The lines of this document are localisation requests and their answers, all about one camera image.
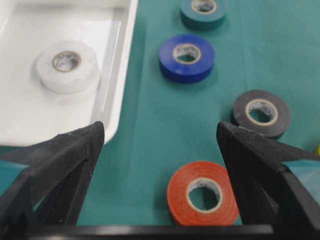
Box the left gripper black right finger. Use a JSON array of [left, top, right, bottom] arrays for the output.
[[216, 121, 320, 240]]

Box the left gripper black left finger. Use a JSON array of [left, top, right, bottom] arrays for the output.
[[0, 121, 105, 240]]

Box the white tape roll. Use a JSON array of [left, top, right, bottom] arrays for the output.
[[35, 41, 100, 94]]

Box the blue tape roll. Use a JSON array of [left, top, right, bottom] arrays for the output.
[[158, 34, 216, 84]]

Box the yellow tape roll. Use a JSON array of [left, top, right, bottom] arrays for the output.
[[314, 144, 320, 156]]

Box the red tape roll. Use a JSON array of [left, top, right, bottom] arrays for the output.
[[166, 161, 239, 226]]

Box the black tape roll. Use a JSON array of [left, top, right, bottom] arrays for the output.
[[232, 90, 291, 138]]

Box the white plastic case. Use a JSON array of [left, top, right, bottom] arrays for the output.
[[0, 0, 138, 147]]

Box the green tape roll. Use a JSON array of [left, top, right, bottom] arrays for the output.
[[180, 0, 227, 31]]

